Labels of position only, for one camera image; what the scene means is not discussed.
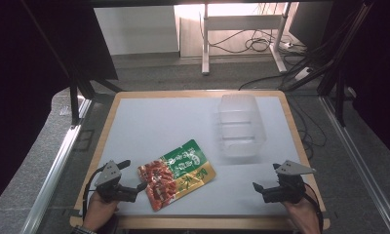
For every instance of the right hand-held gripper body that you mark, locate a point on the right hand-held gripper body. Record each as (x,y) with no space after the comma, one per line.
(289,187)

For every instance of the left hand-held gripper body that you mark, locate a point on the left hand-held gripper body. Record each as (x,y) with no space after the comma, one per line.
(109,182)

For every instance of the green and red snack packet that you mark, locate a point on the green and red snack packet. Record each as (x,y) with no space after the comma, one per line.
(176,175)

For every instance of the clear plastic container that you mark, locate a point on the clear plastic container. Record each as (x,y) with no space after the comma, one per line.
(241,126)

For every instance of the person's right hand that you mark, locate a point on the person's right hand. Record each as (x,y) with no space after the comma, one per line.
(302,214)

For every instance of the person's left hand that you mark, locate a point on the person's left hand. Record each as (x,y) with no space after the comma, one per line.
(98,211)

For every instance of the black metal stand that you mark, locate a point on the black metal stand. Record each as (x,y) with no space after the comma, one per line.
(339,68)
(74,104)

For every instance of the white power strip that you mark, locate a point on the white power strip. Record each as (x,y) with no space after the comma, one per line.
(303,74)

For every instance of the black curtain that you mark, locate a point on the black curtain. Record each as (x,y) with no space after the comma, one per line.
(20,81)
(381,81)

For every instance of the white panel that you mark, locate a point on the white panel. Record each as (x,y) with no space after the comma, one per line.
(136,29)

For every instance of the aluminium floor rail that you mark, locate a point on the aluminium floor rail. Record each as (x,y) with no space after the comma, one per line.
(355,156)
(53,169)

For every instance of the white metal desk frame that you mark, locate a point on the white metal desk frame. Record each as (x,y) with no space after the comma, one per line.
(205,48)

